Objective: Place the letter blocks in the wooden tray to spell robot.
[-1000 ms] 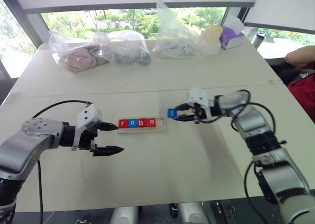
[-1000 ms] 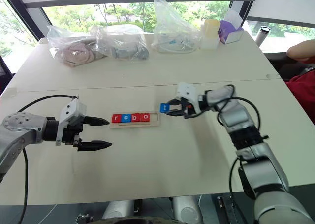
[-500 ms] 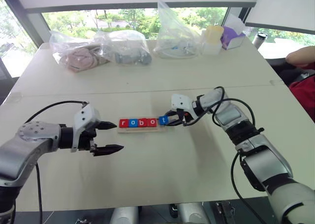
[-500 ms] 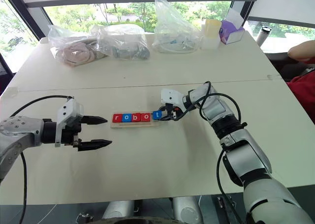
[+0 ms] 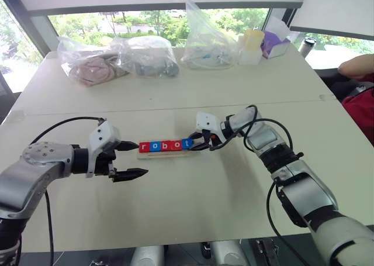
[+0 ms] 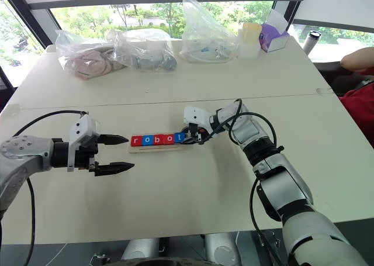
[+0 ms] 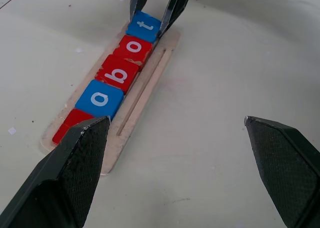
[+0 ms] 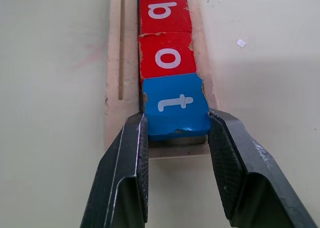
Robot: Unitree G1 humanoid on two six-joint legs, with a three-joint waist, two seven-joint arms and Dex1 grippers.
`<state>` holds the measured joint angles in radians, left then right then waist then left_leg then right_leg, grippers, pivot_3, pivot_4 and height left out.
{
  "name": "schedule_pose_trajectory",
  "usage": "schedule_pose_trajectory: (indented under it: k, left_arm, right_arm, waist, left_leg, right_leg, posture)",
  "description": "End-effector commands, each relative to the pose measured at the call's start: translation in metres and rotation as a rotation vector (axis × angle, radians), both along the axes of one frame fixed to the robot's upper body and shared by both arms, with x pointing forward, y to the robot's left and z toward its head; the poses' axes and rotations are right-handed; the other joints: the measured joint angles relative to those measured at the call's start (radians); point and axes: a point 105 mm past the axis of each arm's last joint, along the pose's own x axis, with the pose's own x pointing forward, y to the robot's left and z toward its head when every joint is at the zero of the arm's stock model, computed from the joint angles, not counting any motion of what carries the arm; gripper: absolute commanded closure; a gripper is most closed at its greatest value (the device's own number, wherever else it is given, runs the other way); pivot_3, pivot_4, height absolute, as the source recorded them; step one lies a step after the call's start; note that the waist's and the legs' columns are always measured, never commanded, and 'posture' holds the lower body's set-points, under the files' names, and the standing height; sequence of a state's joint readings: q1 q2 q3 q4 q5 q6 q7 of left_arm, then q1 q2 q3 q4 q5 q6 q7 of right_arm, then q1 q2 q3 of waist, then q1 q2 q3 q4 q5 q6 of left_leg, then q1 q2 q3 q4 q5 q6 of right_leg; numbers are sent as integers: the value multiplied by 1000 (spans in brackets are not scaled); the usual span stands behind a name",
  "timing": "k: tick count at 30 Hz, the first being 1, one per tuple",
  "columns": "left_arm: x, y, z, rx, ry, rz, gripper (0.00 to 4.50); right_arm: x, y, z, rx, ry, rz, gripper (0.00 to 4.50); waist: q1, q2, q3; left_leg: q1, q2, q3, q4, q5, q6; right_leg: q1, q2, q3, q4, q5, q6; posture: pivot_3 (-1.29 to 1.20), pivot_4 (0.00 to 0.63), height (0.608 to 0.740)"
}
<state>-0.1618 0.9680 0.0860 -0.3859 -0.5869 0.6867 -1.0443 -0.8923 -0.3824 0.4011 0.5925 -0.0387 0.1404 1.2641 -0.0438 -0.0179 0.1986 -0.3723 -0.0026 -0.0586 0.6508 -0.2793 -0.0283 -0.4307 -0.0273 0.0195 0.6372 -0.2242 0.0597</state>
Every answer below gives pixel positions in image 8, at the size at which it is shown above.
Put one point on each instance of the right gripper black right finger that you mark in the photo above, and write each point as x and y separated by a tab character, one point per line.
255	183

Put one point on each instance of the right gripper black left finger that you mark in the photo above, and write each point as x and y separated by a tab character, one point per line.
117	178

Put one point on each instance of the blue letter tile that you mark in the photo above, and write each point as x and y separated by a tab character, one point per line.
175	105

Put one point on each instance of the red letter tile o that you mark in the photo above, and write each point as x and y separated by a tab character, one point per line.
166	57

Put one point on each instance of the red letter tile b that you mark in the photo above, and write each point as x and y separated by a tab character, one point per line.
163	15

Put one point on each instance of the wooden letter tray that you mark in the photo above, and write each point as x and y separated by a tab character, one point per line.
127	62

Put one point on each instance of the small white paper scrap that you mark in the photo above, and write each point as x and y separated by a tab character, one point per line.
241	42

